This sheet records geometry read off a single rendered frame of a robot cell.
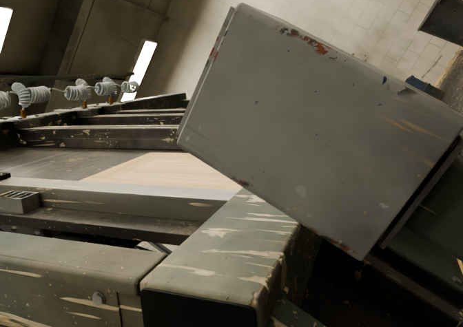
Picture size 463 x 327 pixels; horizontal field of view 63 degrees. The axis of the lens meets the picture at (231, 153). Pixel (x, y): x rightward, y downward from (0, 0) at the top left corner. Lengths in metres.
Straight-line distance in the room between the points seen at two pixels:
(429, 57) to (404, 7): 0.78
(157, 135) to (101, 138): 0.22
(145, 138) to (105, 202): 0.57
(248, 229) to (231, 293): 0.13
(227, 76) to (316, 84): 0.06
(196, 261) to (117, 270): 0.08
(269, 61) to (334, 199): 0.11
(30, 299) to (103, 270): 0.11
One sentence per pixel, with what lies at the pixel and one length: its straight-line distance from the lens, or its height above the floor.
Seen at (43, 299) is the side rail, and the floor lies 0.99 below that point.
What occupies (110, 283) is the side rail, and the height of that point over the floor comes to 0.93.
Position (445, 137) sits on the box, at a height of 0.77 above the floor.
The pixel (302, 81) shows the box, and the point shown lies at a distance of 0.26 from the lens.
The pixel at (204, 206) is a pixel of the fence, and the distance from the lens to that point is 0.60.
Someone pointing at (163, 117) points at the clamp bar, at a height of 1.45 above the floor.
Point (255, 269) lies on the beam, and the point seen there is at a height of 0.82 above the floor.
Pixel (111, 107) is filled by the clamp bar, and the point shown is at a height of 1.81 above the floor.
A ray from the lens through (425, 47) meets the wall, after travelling 6.11.
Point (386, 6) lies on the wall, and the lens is 6.14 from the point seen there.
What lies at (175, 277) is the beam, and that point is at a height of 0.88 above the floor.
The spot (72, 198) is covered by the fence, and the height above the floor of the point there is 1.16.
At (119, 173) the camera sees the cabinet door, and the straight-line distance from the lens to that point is 0.91.
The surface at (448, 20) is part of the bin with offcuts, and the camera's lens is 5.03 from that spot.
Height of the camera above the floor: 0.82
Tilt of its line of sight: 12 degrees up
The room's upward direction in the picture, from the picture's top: 58 degrees counter-clockwise
